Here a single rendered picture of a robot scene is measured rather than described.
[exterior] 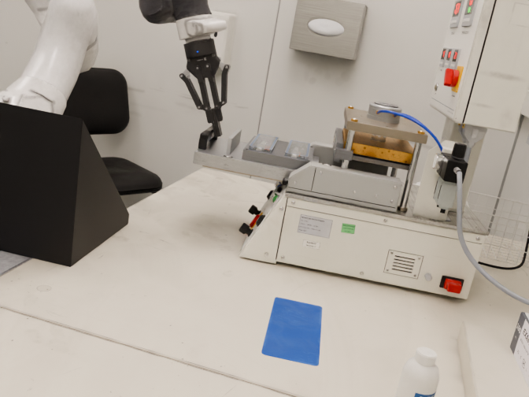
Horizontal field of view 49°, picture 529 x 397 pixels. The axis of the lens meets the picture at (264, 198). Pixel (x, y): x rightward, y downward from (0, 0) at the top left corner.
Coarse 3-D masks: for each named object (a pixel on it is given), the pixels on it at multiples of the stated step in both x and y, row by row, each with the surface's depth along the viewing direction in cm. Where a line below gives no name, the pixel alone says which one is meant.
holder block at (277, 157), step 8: (248, 144) 143; (280, 144) 150; (248, 152) 137; (256, 152) 136; (272, 152) 139; (280, 152) 140; (312, 152) 147; (248, 160) 137; (256, 160) 137; (264, 160) 137; (272, 160) 137; (280, 160) 136; (288, 160) 136; (296, 160) 136; (304, 160) 136; (312, 160) 138; (288, 168) 137; (296, 168) 136
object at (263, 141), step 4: (260, 136) 151; (264, 136) 152; (268, 136) 153; (272, 136) 154; (256, 140) 145; (260, 140) 146; (264, 140) 147; (268, 140) 148; (272, 140) 148; (252, 144) 139; (256, 144) 140; (260, 144) 141; (264, 144) 142; (268, 144) 143; (272, 144) 143; (264, 148) 137; (268, 148) 138
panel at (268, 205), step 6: (282, 186) 147; (282, 192) 137; (270, 198) 157; (276, 198) 136; (264, 204) 163; (270, 204) 146; (264, 210) 149; (270, 210) 135; (264, 216) 138; (252, 228) 149; (252, 234) 139; (246, 240) 141; (240, 252) 138
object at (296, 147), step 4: (292, 140) 153; (292, 144) 148; (296, 144) 149; (300, 144) 150; (304, 144) 151; (308, 144) 152; (288, 148) 142; (292, 148) 143; (296, 148) 144; (300, 148) 145; (304, 148) 145; (308, 148) 146; (288, 152) 137; (292, 152) 138; (296, 152) 139; (300, 152) 140; (304, 152) 141; (308, 152) 141
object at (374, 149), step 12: (360, 132) 150; (360, 144) 133; (372, 144) 135; (384, 144) 138; (396, 144) 141; (408, 144) 144; (360, 156) 134; (372, 156) 133; (384, 156) 133; (396, 156) 133; (408, 156) 133; (396, 168) 134; (408, 168) 133
